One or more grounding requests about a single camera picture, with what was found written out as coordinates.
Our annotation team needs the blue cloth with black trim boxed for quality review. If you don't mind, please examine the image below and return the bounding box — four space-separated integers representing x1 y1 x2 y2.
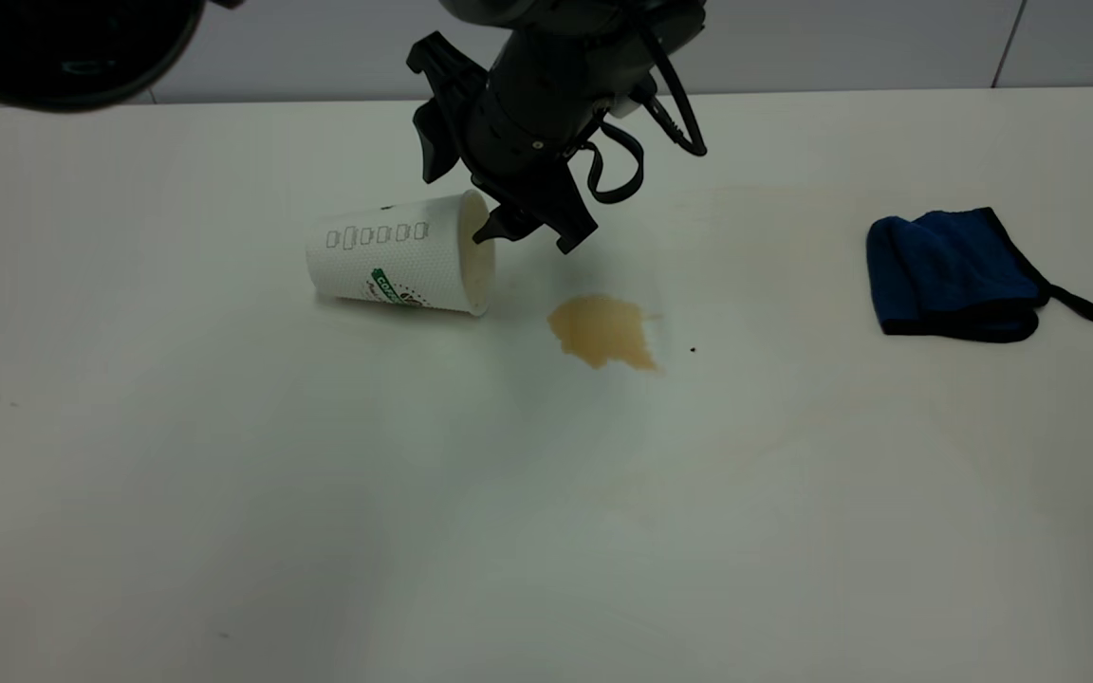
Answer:
866 207 1093 343

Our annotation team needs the brown coffee spill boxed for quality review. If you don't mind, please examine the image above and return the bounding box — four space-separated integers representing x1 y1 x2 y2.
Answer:
547 294 661 372

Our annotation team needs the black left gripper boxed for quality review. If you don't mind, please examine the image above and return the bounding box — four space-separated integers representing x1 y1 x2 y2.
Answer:
406 27 666 255

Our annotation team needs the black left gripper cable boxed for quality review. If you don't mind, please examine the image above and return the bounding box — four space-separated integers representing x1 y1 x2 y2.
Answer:
584 27 709 206

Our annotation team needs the white paper coffee cup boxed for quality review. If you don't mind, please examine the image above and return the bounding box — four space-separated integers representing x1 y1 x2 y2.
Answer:
307 190 495 318

